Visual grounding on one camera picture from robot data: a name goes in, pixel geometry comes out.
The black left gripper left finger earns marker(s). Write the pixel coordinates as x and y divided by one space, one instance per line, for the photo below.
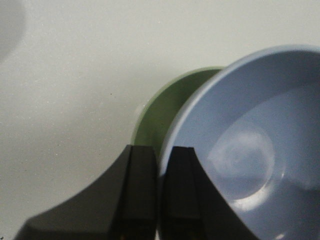
120 205

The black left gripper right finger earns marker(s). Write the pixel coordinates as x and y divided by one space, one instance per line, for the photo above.
191 206

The light green bowl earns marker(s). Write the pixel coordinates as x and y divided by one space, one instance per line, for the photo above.
160 111

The blue bowl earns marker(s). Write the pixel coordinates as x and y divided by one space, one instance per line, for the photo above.
255 129

